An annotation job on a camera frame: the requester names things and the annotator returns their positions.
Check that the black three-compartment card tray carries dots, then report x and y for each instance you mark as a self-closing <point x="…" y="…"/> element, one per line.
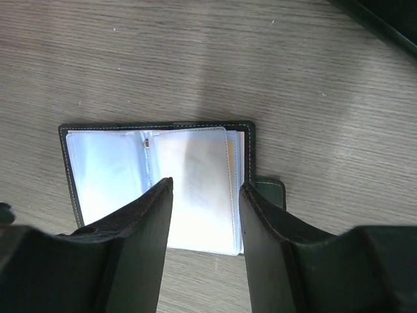
<point x="392" y="21"/>

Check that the black leather card holder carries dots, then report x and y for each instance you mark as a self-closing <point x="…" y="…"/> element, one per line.
<point x="109" y="166"/>

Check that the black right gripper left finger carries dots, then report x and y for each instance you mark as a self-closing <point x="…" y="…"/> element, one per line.
<point x="112" y="265"/>

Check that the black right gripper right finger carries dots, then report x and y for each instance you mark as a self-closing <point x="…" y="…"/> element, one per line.
<point x="294" y="267"/>

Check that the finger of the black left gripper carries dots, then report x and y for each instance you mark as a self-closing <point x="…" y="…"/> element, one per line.
<point x="7" y="217"/>

